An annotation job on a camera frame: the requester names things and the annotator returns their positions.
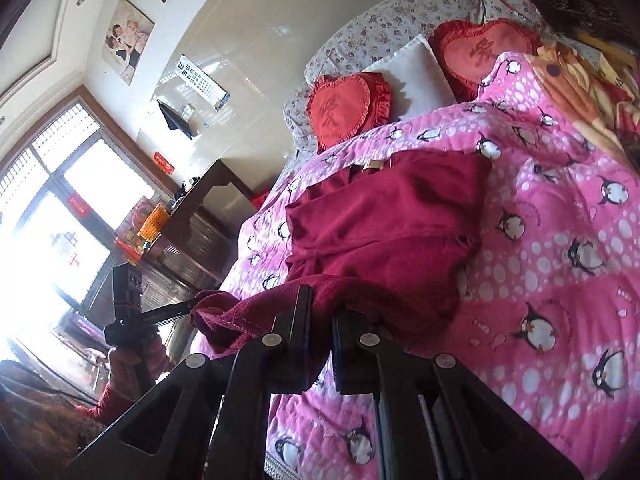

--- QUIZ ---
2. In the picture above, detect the dark red knit garment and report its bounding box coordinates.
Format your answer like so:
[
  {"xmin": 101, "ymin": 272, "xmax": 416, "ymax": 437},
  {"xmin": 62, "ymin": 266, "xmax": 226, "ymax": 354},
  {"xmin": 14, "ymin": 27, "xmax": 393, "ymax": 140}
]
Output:
[{"xmin": 191, "ymin": 150, "xmax": 491, "ymax": 358}]

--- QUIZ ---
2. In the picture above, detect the red left sleeve forearm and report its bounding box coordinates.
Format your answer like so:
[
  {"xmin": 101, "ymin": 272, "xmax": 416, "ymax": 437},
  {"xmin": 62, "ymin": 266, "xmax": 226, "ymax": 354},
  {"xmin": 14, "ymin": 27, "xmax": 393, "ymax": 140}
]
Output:
[{"xmin": 76, "ymin": 385, "xmax": 134, "ymax": 426}]

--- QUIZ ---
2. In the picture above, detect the left hand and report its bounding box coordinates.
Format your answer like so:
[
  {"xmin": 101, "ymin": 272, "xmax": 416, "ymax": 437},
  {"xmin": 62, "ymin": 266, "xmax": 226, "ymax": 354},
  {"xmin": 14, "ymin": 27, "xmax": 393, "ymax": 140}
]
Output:
[{"xmin": 108, "ymin": 334, "xmax": 175, "ymax": 401}]

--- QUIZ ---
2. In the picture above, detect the orange box on desk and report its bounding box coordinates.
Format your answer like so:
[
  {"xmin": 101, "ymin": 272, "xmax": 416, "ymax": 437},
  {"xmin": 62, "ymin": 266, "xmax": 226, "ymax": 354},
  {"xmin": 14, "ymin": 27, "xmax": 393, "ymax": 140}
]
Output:
[{"xmin": 138, "ymin": 203, "xmax": 170, "ymax": 243}]

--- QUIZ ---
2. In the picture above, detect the dark wooden desk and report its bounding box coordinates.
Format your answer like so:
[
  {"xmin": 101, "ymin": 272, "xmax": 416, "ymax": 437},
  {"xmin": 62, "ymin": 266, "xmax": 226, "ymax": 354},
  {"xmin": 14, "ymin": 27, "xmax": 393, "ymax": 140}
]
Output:
[{"xmin": 54, "ymin": 158, "xmax": 257, "ymax": 356}]

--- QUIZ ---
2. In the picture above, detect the window with red stickers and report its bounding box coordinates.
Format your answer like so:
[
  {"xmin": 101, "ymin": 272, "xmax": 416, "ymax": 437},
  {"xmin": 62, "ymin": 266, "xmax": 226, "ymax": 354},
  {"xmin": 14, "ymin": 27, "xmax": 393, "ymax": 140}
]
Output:
[{"xmin": 1, "ymin": 90, "xmax": 166, "ymax": 361}]

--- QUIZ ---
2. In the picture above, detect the pink penguin quilt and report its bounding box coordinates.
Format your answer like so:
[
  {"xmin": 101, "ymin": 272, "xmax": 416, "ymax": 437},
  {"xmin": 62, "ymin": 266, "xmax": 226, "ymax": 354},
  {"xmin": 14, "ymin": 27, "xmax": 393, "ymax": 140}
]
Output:
[{"xmin": 221, "ymin": 52, "xmax": 639, "ymax": 479}]

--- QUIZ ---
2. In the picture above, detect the left red heart cushion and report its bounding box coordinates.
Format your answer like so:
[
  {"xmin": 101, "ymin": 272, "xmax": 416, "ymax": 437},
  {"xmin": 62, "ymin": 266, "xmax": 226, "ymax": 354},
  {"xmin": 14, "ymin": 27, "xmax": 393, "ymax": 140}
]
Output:
[{"xmin": 306, "ymin": 72, "xmax": 392, "ymax": 153}]

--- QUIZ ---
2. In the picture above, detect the red heart cushion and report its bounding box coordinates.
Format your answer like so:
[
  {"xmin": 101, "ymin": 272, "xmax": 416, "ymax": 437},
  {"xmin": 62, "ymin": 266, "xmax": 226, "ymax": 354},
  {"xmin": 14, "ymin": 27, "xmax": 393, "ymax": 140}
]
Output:
[
  {"xmin": 428, "ymin": 18, "xmax": 541, "ymax": 102},
  {"xmin": 306, "ymin": 72, "xmax": 392, "ymax": 153}
]

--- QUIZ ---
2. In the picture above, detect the white square pillow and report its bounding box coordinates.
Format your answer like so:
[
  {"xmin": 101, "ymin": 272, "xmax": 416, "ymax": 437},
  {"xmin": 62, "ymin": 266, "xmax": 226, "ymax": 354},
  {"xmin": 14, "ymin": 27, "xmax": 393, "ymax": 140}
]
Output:
[{"xmin": 366, "ymin": 35, "xmax": 457, "ymax": 122}]

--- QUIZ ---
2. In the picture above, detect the floral long pillow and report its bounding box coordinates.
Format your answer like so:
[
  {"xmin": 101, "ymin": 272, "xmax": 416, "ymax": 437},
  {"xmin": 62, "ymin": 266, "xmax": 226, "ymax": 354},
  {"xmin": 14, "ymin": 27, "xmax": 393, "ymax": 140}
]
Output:
[{"xmin": 283, "ymin": 0, "xmax": 552, "ymax": 158}]

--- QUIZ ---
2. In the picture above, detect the orange cartoon blanket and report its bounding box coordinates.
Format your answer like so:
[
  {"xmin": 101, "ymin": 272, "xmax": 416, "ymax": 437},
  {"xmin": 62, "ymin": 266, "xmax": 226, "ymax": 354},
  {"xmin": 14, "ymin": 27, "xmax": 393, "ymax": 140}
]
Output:
[{"xmin": 525, "ymin": 42, "xmax": 639, "ymax": 174}]

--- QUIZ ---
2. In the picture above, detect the right red heart cushion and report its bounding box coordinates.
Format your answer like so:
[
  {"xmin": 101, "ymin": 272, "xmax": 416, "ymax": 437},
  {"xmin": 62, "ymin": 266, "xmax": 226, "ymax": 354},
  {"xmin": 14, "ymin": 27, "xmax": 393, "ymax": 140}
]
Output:
[{"xmin": 428, "ymin": 18, "xmax": 541, "ymax": 102}]

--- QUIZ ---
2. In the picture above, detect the red wall sign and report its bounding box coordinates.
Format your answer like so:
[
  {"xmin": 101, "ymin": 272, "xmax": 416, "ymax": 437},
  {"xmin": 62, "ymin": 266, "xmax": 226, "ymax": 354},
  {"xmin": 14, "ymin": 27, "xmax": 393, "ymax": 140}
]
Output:
[{"xmin": 152, "ymin": 152, "xmax": 175, "ymax": 176}]

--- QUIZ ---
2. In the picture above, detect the dark cloth on wall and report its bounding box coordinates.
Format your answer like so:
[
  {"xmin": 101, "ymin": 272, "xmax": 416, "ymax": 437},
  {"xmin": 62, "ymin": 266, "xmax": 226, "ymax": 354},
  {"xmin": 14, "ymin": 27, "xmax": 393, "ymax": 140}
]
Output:
[{"xmin": 157, "ymin": 101, "xmax": 195, "ymax": 140}]

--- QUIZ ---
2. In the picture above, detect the wall calendar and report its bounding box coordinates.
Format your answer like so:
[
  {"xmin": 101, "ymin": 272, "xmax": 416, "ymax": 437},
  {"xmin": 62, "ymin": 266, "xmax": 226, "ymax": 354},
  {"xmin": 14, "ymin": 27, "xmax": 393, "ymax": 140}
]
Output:
[{"xmin": 175, "ymin": 55, "xmax": 230, "ymax": 112}]

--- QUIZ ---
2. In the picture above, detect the wall poster of people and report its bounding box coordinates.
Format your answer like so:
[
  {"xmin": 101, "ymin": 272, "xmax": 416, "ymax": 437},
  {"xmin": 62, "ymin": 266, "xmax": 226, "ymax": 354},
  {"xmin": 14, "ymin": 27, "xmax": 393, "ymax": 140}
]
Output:
[{"xmin": 102, "ymin": 0, "xmax": 155, "ymax": 86}]

